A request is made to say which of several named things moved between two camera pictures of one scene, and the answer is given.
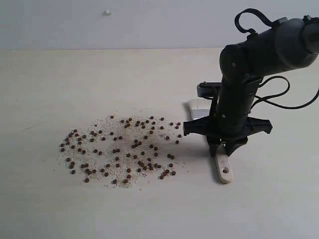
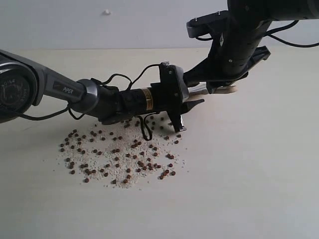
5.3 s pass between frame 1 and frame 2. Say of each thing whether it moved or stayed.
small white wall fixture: stayed
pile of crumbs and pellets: stayed
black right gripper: moved
